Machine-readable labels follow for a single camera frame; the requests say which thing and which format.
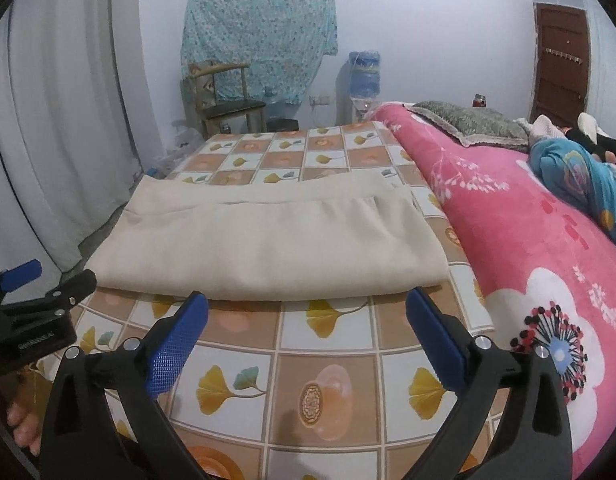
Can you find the white water dispenser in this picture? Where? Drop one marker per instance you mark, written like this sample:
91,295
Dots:
363,107

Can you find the red can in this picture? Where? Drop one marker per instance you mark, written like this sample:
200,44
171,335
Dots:
480,101

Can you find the pink floral blanket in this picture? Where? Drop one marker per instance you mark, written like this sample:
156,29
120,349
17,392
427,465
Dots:
513,240

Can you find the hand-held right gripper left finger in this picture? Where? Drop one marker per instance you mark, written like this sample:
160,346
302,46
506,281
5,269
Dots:
175,355

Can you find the black bin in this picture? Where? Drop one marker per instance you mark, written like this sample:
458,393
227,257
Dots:
283,125

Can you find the wall power socket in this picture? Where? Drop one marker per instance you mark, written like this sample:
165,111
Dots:
320,99

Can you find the blue water bottle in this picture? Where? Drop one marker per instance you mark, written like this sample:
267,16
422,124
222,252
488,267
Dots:
365,77

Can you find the white plastic bag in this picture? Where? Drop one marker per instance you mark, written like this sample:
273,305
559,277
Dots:
187,137

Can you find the person's left hand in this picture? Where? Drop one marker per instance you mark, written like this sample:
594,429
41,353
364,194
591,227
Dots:
25,427

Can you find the white curtain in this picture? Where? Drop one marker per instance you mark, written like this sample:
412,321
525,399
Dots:
47,135

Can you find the wooden chair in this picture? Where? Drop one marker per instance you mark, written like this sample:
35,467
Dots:
232,107

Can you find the checkered leaf print tablecloth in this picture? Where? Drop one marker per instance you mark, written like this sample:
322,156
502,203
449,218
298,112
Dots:
328,350

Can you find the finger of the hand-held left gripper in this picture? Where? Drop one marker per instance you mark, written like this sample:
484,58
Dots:
75,285
20,272

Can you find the brown wooden door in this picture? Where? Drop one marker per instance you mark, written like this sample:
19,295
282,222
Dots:
558,60

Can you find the light pink cloth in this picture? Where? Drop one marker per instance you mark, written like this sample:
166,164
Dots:
545,127

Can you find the blue printed cloth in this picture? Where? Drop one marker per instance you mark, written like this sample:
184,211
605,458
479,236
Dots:
578,180

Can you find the teal floral cloth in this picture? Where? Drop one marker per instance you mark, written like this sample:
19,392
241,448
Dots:
258,35

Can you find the door hook rack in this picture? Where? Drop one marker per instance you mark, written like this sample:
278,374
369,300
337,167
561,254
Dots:
563,54

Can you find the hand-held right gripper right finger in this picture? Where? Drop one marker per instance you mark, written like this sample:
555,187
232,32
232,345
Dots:
438,345

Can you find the cream zip jacket black stripes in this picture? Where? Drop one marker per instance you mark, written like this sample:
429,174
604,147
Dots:
263,245

